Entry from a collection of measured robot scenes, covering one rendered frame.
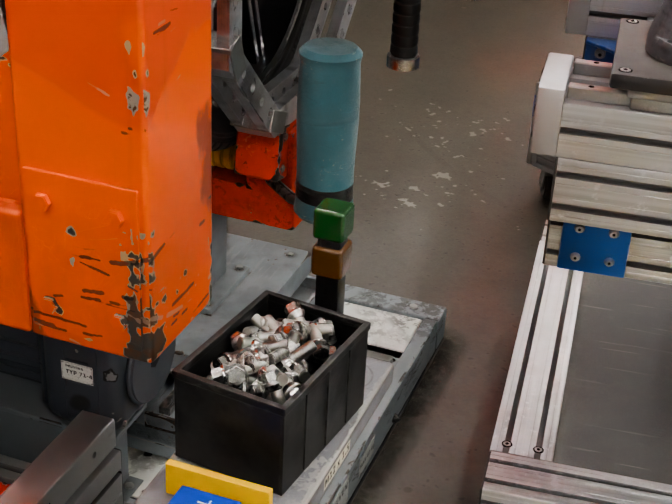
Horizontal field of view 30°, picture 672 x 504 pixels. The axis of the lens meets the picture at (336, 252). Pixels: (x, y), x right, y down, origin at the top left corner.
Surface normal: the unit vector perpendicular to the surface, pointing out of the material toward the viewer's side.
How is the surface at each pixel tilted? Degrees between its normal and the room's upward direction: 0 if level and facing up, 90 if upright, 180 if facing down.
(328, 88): 88
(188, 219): 90
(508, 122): 0
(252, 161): 80
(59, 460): 0
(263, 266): 0
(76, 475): 90
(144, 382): 90
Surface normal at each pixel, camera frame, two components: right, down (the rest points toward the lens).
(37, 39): -0.36, 0.43
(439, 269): 0.04, -0.87
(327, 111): -0.03, 0.47
